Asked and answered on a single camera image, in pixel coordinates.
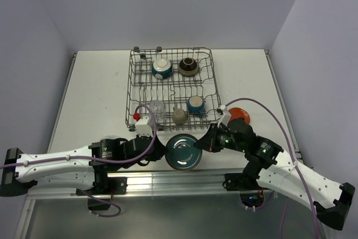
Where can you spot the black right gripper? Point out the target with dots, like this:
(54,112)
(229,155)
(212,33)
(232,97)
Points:
(208,141)

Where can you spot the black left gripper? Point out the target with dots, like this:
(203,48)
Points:
(159,151)

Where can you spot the teal ceramic saucer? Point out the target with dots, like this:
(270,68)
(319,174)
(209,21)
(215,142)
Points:
(181,153)

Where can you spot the red orange plate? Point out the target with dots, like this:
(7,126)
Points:
(237,112)

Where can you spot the small beige mug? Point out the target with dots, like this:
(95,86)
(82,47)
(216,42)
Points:
(178,116)

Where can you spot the dark blue ribbed mug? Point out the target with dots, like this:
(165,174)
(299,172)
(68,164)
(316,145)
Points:
(196,105)

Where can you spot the clear drinking glass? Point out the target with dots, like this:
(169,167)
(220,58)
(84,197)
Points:
(158,109)

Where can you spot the brown ribbed bowl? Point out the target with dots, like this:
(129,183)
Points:
(188,67)

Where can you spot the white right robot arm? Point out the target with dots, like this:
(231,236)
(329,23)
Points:
(271,167)

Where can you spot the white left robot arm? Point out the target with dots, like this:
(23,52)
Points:
(83,168)

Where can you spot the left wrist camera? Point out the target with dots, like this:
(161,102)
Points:
(143,125)

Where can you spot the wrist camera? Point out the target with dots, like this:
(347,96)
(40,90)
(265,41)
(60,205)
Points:
(224,115)
(143,125)

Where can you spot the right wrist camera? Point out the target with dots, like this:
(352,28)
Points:
(224,115)

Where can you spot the aluminium rail frame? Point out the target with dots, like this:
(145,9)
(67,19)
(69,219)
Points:
(94,105)

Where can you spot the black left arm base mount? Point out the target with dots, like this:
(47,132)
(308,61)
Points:
(114,186)

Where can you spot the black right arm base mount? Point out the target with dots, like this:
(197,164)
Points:
(251,195)

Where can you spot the grey wire dish rack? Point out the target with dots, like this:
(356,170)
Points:
(143,87)

